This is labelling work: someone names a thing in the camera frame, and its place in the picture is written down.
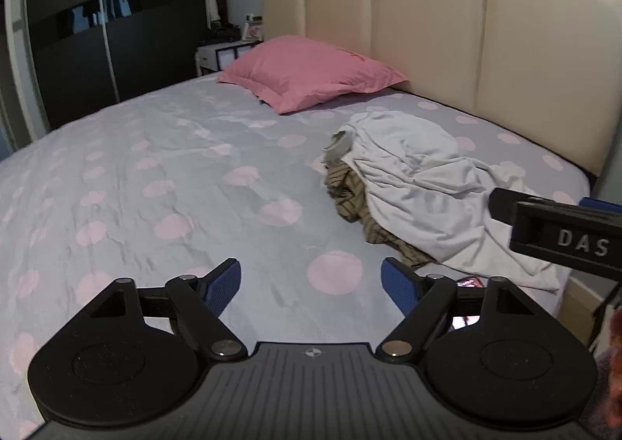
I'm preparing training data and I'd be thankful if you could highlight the small picture frame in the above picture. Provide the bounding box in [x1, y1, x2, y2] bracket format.
[241, 14, 264, 41]

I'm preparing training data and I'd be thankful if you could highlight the black wardrobe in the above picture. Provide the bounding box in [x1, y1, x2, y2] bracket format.
[0, 0, 227, 142]

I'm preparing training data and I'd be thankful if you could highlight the white nightstand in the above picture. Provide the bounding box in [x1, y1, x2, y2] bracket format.
[196, 42, 260, 77]

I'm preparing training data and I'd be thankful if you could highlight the black bag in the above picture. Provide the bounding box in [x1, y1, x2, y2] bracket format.
[199, 22, 241, 46]

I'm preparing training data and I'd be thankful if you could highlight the cream padded headboard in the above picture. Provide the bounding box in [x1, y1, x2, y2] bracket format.
[262, 0, 622, 178]

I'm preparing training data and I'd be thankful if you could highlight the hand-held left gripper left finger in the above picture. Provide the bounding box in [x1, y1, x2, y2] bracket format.
[90, 258, 246, 363]

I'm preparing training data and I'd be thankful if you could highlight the tan striped garment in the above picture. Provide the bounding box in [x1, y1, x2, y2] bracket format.
[325, 165, 433, 270]

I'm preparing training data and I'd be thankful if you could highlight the person's purple garment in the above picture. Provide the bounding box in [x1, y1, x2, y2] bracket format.
[595, 304, 622, 428]

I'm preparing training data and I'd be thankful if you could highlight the white t-shirt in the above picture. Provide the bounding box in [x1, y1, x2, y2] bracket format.
[321, 110, 581, 294]

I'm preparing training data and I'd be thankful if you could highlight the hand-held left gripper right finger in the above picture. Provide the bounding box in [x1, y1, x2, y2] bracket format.
[374, 256, 535, 363]

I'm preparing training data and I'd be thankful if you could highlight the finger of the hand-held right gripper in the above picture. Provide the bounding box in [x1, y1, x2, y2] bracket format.
[488, 187, 536, 227]
[580, 196, 622, 214]

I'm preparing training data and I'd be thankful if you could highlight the bed with pink-dotted sheet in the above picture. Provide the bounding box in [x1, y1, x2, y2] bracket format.
[0, 77, 608, 428]

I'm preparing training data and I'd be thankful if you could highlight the pink pillow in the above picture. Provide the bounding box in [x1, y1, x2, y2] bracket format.
[216, 35, 409, 116]

